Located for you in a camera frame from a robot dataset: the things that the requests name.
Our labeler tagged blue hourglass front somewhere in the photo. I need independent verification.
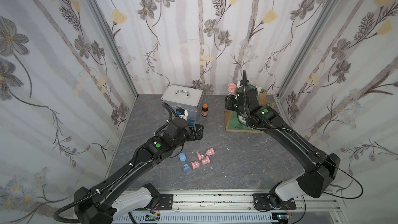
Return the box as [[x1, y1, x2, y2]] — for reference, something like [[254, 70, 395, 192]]
[[183, 163, 191, 173]]

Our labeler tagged pink hourglass number 15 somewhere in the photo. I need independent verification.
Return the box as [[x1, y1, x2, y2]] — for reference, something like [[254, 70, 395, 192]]
[[191, 161, 200, 170]]

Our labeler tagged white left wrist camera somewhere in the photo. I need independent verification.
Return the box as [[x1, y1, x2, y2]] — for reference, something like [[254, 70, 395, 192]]
[[176, 108, 188, 120]]

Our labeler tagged green burlap canvas bag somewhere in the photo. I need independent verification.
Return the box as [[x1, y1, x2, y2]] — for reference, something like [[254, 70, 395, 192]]
[[225, 84, 278, 133]]

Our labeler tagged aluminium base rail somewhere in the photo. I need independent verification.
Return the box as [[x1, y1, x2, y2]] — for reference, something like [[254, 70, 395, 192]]
[[112, 189, 347, 224]]

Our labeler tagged pink hourglass small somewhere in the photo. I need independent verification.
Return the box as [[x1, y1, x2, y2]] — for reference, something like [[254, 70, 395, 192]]
[[206, 148, 215, 156]]

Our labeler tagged silver aluminium case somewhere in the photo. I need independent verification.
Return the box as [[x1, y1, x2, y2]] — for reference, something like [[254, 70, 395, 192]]
[[161, 85, 203, 121]]

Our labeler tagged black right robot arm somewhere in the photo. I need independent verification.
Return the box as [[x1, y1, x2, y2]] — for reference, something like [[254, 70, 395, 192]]
[[225, 75, 341, 212]]

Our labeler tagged brown bottle orange cap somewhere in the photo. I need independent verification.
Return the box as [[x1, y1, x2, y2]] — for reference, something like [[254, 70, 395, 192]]
[[202, 104, 208, 117]]

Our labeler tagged pink hourglass pair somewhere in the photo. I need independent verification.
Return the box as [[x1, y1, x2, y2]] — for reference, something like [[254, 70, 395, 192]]
[[197, 153, 210, 165]]

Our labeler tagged blue hourglass number 30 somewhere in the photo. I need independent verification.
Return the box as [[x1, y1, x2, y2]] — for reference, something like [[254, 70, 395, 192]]
[[178, 152, 187, 162]]

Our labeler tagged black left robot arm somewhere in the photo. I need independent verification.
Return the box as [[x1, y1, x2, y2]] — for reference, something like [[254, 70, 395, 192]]
[[53, 103, 204, 224]]

